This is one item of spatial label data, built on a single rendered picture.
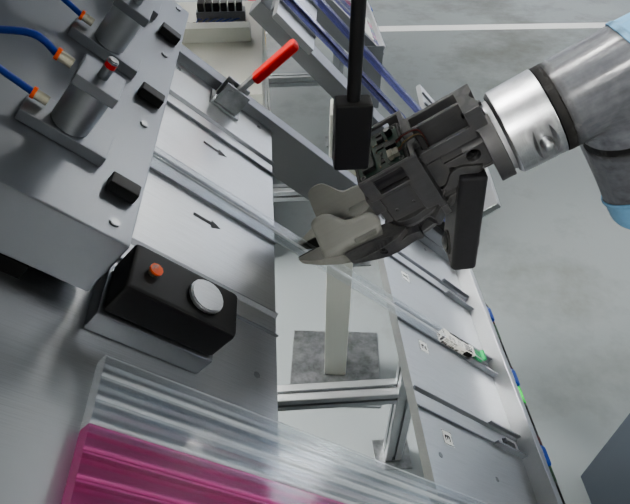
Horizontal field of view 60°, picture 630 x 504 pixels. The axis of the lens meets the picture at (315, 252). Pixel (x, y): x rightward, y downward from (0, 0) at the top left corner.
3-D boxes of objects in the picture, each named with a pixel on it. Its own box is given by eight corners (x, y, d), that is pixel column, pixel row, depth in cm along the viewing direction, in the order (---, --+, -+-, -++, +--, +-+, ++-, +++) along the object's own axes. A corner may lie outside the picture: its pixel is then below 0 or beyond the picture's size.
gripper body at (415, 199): (342, 141, 50) (463, 70, 46) (385, 200, 55) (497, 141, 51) (351, 192, 45) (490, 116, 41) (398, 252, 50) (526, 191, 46)
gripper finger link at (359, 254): (338, 230, 52) (418, 184, 50) (347, 241, 53) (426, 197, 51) (346, 263, 49) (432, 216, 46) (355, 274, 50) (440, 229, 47)
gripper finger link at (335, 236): (272, 229, 51) (356, 179, 48) (307, 265, 55) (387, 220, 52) (274, 252, 49) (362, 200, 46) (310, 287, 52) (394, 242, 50)
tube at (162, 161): (474, 355, 70) (481, 351, 70) (477, 364, 69) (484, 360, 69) (116, 134, 44) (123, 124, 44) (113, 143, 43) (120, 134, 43)
